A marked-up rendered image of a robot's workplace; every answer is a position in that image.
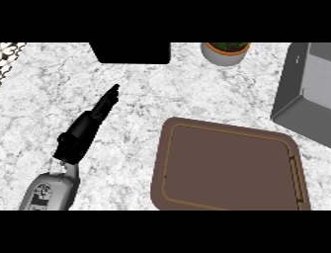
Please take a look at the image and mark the brown tray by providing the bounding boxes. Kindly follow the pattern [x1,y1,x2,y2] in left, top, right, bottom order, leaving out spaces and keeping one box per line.
[150,116,313,211]

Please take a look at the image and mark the black box appliance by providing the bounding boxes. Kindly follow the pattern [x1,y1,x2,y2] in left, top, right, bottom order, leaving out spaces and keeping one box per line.
[88,42,172,65]

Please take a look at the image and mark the grey open box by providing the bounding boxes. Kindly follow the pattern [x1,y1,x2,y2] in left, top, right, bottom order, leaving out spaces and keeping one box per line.
[270,42,331,158]

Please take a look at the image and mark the potted plant in grey pot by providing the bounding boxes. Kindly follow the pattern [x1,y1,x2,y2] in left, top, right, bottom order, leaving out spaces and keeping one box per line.
[200,42,252,67]

